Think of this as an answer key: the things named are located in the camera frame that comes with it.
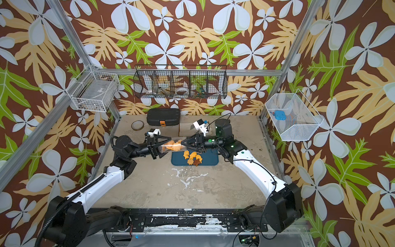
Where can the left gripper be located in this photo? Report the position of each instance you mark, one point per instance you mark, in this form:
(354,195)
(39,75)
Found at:
(151,145)

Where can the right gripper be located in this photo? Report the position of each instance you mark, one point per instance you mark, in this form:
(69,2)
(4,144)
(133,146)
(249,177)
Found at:
(201,140)

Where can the clear jar orange cookies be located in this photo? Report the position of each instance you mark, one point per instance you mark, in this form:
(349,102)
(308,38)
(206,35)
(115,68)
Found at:
(172,146)

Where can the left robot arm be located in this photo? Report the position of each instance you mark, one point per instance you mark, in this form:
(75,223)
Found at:
(68,222)

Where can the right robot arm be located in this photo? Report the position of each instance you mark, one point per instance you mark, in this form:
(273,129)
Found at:
(283,204)

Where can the orange fish cookie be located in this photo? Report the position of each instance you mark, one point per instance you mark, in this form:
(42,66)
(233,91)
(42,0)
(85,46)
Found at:
(193,155)
(199,158)

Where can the brown star cookie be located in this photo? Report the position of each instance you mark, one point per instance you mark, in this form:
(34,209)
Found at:
(197,162)

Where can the teal plastic tray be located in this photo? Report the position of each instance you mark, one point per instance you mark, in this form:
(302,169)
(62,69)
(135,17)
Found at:
(210,158)

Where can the black tool case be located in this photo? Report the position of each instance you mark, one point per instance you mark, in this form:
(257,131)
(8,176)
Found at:
(163,117)

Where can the brown tape roll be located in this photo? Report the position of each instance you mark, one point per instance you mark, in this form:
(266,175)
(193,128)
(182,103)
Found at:
(137,125)

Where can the blue object in basket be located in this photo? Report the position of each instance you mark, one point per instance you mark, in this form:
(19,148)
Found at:
(280,115)

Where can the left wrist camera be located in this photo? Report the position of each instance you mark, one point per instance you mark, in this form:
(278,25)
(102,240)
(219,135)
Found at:
(153,132)

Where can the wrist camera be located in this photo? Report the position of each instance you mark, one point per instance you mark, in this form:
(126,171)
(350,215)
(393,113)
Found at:
(153,132)
(201,126)

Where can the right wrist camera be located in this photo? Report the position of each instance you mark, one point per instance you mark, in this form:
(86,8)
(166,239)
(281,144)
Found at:
(201,126)

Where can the black wire basket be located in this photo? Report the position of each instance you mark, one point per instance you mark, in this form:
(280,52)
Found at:
(181,81)

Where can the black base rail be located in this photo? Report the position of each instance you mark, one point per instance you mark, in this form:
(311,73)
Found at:
(230,220)

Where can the white wire basket left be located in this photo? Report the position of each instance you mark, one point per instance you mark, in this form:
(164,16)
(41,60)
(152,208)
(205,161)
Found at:
(93,90)

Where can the white wire basket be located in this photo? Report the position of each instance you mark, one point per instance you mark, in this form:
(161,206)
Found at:
(93,90)
(303,119)

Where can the white wire basket right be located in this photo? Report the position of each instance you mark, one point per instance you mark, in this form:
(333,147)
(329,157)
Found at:
(303,119)

